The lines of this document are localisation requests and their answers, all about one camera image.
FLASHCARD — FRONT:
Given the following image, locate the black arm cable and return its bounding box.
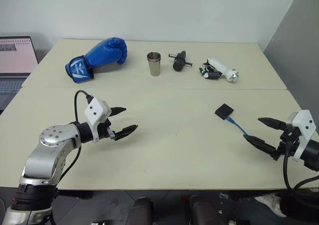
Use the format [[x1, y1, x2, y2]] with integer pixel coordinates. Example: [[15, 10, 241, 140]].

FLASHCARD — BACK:
[[49, 90, 94, 195], [283, 132, 319, 194]]

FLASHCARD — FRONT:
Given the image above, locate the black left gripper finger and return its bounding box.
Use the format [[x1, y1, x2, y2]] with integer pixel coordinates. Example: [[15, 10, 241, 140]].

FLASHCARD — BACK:
[[110, 107, 128, 118], [113, 124, 139, 141]]

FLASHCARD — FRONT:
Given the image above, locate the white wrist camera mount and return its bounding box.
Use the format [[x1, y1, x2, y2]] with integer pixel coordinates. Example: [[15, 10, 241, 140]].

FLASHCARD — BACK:
[[84, 97, 112, 144], [286, 109, 317, 162]]

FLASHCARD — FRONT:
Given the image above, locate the white robotic hand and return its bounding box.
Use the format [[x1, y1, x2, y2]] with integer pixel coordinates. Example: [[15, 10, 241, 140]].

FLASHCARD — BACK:
[[199, 57, 240, 83]]

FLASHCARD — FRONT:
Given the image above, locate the grey laptop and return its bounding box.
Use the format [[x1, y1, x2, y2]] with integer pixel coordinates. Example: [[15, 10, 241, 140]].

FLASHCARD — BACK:
[[0, 36, 40, 115]]

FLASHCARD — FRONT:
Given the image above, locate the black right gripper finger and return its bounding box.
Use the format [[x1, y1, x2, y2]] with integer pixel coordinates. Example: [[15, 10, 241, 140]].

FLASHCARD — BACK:
[[257, 117, 288, 131], [243, 134, 278, 159]]

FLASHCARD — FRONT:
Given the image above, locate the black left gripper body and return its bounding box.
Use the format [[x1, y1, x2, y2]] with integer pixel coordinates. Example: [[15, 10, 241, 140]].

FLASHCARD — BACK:
[[98, 118, 117, 142]]

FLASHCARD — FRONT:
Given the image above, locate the dark rounded shape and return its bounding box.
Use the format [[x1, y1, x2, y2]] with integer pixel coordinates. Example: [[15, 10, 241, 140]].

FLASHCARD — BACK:
[[188, 196, 226, 225], [127, 197, 155, 225]]

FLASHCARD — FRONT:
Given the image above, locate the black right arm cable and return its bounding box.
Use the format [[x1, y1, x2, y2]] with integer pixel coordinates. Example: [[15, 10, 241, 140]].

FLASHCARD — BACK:
[[283, 132, 319, 194]]

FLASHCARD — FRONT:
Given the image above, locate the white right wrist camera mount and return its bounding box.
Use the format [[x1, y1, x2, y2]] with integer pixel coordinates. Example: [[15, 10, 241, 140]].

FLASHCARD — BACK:
[[286, 109, 317, 162]]

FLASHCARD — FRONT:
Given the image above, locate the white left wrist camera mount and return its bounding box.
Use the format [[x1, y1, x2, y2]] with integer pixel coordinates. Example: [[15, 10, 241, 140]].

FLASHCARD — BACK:
[[84, 97, 112, 144]]

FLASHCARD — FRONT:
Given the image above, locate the black cylindrical motor part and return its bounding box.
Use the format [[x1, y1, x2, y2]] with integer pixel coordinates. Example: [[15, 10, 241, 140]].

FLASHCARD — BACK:
[[168, 50, 193, 72]]

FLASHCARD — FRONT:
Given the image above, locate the black square box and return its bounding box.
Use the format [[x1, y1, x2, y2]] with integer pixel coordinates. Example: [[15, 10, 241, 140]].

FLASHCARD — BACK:
[[214, 103, 235, 121]]

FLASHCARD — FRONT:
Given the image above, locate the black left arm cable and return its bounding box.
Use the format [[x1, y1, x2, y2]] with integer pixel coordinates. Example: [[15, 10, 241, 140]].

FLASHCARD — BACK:
[[49, 90, 94, 195]]

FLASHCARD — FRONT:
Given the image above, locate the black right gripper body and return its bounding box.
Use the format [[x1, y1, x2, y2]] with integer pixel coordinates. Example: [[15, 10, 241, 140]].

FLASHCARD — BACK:
[[273, 122, 301, 162]]

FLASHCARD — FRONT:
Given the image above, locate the blue boxing glove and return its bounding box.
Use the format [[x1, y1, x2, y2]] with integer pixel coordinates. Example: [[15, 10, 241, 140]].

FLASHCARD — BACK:
[[65, 37, 128, 83]]

